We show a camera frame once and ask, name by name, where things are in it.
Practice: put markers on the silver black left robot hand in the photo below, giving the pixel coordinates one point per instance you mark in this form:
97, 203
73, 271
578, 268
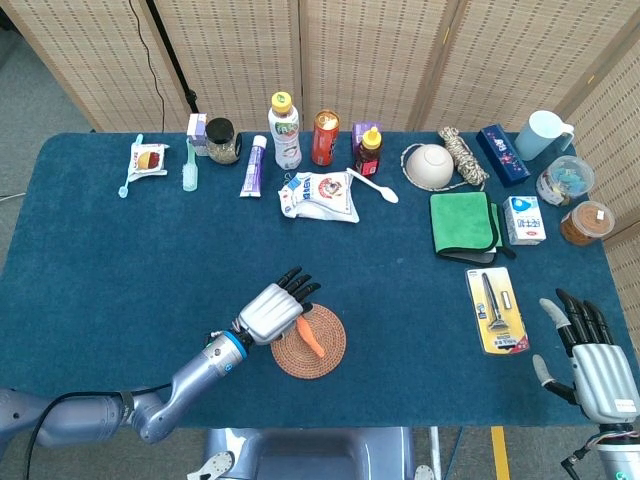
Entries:
270, 315

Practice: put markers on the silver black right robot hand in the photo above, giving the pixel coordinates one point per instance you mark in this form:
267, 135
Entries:
605, 380

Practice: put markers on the orange carrot piece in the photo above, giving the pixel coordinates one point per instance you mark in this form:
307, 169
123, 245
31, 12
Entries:
310, 337

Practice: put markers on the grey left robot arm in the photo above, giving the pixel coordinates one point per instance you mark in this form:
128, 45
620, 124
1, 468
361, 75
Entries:
200, 370

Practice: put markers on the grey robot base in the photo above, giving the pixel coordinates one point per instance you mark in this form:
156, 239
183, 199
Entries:
310, 455

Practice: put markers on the round woven rattan coaster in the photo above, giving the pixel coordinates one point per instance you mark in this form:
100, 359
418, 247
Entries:
320, 365

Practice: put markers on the razor blister pack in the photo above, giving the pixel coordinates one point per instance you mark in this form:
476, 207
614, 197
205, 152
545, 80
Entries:
500, 320

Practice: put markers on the white food bag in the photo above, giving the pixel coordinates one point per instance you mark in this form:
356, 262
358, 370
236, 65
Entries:
320, 197

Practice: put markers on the blue bag clip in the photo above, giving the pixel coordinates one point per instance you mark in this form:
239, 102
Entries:
293, 184

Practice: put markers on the blue tablecloth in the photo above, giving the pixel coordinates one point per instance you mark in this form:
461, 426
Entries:
150, 250

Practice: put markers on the purple white toothpaste tube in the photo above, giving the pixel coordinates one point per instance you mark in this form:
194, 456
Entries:
254, 170

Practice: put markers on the clear tub brown contents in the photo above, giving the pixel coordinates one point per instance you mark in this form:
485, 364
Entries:
587, 222

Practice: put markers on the green scrub brush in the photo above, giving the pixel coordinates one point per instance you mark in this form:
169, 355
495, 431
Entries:
190, 175

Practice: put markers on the white plastic spoon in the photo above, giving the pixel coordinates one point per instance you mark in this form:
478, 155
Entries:
389, 194

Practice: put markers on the white drink bottle yellow cap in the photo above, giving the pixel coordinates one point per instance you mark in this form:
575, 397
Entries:
285, 140

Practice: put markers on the white blue milk carton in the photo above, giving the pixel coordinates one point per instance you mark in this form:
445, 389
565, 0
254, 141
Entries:
525, 222

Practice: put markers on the glass jar black lid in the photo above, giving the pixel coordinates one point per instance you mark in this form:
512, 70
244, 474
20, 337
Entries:
220, 145

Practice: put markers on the orange red drink can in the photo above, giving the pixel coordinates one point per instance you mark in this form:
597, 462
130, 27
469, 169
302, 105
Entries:
325, 142

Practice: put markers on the honey bottle yellow cap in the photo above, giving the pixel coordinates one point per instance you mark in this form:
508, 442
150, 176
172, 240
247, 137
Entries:
369, 155

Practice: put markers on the light blue spoon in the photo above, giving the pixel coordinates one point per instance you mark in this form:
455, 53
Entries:
123, 190

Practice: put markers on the white snack packet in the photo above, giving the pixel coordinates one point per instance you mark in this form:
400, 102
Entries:
147, 160

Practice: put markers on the small purple box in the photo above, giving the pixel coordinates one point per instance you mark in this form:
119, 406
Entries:
359, 135

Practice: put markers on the small purple white carton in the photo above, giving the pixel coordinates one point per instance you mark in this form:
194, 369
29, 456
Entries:
196, 127

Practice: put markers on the clear tub blue contents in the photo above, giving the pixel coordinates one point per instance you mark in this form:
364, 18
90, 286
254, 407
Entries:
565, 180

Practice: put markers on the green folded microfiber cloth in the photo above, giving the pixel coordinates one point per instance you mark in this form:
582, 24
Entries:
460, 220

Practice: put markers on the beige upturned bowl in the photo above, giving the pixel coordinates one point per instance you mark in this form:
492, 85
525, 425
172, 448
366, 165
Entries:
430, 165

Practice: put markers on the navy blue long box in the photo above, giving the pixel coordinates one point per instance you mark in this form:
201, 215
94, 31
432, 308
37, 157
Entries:
502, 155

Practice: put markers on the light blue mug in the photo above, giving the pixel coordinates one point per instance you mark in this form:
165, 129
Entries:
540, 135

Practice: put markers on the bamboo folding screen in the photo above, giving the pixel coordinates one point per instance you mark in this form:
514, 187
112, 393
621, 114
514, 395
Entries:
350, 60

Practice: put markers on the black stand pole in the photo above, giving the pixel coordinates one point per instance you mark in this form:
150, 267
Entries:
172, 55

